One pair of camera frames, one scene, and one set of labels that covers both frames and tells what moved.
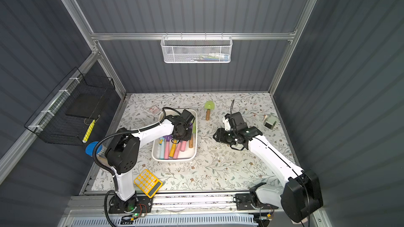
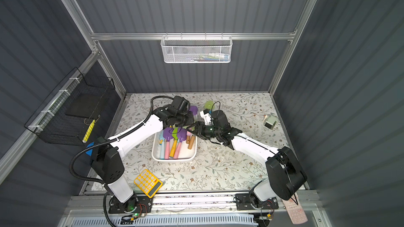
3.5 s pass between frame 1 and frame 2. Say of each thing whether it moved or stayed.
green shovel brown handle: stayed
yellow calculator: stayed
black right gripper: moved
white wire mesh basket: stayed
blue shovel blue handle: stayed
